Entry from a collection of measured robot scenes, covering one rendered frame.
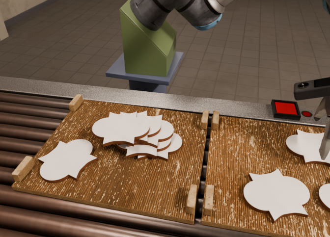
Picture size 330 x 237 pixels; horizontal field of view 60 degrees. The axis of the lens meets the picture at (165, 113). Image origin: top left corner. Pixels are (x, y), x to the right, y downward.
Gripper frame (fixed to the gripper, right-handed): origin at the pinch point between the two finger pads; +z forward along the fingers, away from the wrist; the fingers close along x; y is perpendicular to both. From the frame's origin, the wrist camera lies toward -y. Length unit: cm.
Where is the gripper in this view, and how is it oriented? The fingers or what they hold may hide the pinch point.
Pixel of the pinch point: (315, 138)
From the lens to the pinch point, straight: 79.7
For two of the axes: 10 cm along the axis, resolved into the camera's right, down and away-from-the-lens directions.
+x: 3.1, -5.7, 7.6
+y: 9.5, 2.3, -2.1
